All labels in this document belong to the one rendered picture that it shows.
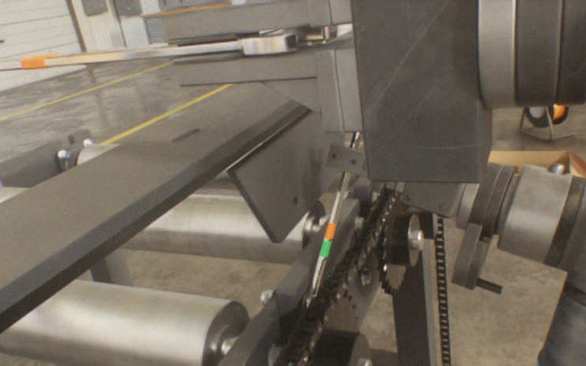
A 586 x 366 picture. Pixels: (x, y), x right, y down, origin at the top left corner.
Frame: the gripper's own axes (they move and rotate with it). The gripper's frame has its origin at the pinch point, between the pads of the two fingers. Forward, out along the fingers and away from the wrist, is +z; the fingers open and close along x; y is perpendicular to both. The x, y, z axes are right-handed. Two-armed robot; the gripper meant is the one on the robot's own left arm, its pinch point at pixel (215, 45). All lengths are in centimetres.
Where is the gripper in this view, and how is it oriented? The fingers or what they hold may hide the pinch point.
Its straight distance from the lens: 28.3
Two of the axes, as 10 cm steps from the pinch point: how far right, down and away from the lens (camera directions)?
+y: -4.0, 3.9, -8.3
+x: 1.5, 9.2, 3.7
